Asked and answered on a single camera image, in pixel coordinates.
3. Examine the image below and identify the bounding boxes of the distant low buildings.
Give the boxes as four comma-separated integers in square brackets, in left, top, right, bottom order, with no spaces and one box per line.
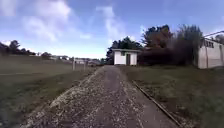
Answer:
[49,55,103,66]

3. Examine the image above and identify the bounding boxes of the grey gravel path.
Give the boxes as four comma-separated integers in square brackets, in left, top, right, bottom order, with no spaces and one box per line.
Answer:
[20,64,181,128]

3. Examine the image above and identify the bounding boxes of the wire fence with posts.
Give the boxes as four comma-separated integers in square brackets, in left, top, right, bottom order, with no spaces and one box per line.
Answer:
[0,57,98,76]

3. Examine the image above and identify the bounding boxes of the grass verge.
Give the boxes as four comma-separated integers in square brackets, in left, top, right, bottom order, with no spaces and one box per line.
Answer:
[119,64,224,128]

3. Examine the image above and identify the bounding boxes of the distant row of trees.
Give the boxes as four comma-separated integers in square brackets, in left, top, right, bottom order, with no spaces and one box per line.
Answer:
[0,39,53,58]

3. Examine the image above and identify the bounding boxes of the dark path edging strip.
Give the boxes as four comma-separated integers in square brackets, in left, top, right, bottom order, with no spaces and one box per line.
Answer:
[131,80,184,128]

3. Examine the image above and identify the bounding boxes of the grass field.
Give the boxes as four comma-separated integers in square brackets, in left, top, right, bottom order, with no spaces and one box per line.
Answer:
[0,54,101,128]

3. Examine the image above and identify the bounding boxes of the large pale building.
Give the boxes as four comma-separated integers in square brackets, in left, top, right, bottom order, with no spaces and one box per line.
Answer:
[197,30,224,70]

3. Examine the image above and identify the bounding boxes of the small white building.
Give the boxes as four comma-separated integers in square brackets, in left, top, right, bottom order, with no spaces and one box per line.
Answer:
[111,48,142,66]

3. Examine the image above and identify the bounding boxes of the group of dark trees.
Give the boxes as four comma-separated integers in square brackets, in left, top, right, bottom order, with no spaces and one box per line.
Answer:
[105,23,204,67]

